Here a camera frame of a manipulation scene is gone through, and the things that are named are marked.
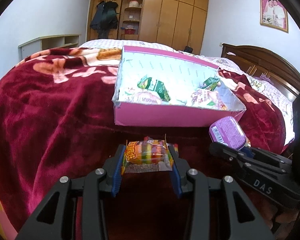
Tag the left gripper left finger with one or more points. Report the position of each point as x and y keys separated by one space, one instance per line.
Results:
x=55 y=216

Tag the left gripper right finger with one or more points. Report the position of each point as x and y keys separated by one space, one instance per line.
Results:
x=219 y=208

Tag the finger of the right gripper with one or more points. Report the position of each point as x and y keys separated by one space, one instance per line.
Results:
x=229 y=154
x=265 y=156

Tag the purple mint tin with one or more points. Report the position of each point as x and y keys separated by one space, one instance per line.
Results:
x=228 y=132

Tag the burger gummy candy packet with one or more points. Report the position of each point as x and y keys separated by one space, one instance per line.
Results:
x=148 y=155

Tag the green pea snack packet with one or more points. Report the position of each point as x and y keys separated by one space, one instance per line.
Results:
x=152 y=84

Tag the dark green snack packet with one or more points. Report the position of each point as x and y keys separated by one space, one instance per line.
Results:
x=211 y=83

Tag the pink peach jelly pouch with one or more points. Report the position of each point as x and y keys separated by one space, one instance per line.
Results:
x=141 y=97

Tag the red floral fleece blanket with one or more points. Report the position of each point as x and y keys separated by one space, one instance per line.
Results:
x=57 y=118

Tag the dark wooden headboard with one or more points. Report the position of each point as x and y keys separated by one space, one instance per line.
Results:
x=257 y=61

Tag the pink cardboard box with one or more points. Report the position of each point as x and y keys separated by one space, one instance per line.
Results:
x=182 y=75

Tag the black bag on floor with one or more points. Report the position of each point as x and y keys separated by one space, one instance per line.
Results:
x=188 y=49

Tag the pink checked bed sheet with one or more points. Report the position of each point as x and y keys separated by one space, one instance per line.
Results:
x=263 y=87

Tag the framed wedding photo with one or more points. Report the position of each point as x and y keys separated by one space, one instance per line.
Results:
x=273 y=15

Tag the white low shelf unit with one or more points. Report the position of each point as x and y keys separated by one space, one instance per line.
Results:
x=47 y=42

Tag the wooden wardrobe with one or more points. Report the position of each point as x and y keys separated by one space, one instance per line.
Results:
x=178 y=24

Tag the black hanging jacket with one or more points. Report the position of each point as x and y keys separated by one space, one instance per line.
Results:
x=105 y=18

